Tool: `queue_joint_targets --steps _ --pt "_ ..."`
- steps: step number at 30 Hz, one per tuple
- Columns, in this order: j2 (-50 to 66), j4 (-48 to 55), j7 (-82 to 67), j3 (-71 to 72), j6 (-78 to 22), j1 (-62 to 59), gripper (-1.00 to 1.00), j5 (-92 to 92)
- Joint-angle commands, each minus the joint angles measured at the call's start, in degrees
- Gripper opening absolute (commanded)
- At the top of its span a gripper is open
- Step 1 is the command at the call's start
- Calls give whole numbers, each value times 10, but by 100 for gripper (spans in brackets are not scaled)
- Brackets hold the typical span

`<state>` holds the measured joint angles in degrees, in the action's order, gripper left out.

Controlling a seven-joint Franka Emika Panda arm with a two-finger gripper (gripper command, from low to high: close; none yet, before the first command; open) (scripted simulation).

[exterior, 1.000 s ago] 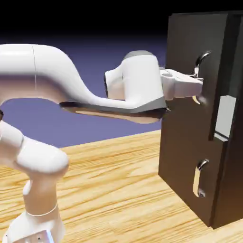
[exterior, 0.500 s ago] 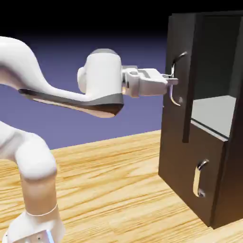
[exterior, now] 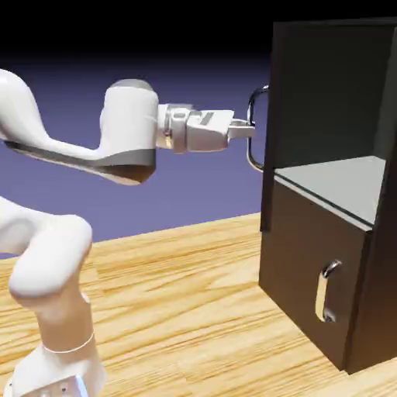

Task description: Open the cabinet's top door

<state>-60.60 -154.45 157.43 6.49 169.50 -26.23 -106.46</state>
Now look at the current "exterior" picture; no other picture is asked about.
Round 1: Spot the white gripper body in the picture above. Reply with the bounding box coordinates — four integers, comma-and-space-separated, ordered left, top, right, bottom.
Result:
185, 108, 236, 154

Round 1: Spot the curved metal door handle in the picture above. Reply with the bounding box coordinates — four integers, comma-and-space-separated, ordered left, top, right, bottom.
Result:
245, 85, 270, 172
314, 259, 343, 324

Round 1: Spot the dark wooden cabinet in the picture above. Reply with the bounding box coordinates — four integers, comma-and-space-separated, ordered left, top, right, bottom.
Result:
258, 16, 397, 376

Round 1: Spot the dark cabinet door, held handle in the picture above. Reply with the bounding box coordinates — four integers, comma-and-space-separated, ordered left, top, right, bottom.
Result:
259, 20, 279, 234

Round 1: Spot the dark cabinet door, free handle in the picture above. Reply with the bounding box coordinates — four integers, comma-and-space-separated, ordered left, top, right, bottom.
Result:
258, 177, 374, 372

